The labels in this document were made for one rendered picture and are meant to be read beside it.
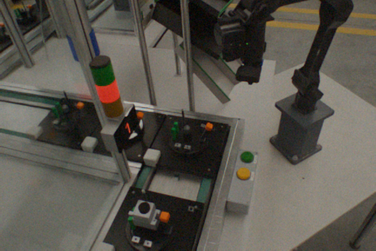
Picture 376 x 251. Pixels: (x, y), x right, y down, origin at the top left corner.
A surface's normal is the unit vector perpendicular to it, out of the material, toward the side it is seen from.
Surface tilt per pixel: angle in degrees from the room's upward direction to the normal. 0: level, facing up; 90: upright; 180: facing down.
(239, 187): 0
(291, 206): 0
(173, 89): 0
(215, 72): 45
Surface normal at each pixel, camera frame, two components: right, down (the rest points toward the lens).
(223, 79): 0.59, -0.35
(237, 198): -0.06, -0.75
